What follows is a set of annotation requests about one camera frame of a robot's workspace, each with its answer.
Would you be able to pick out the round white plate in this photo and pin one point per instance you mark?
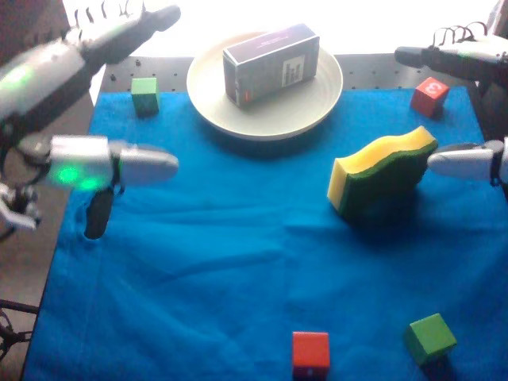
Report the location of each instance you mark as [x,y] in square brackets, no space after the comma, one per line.
[206,103]

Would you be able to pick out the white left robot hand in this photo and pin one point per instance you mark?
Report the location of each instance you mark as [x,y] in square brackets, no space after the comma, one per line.
[464,55]

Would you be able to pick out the red number three block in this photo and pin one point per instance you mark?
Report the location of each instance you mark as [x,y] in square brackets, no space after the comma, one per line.
[428,99]

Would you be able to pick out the purple white box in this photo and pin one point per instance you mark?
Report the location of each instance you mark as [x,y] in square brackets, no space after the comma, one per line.
[270,67]

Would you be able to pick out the yellow and green sponge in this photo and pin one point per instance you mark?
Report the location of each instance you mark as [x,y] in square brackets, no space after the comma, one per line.
[369,158]

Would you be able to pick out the small black object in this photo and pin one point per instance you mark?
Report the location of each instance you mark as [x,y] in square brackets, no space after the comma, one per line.
[99,216]

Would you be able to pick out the red toy block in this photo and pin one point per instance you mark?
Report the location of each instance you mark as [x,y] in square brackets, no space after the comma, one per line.
[311,353]

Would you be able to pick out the blue table cloth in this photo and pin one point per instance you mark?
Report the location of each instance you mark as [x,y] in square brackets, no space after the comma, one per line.
[218,258]

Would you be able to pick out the green toy block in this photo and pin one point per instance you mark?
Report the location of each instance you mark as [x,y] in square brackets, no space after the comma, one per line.
[430,337]
[145,97]

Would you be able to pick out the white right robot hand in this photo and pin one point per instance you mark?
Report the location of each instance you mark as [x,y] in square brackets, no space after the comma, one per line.
[43,75]

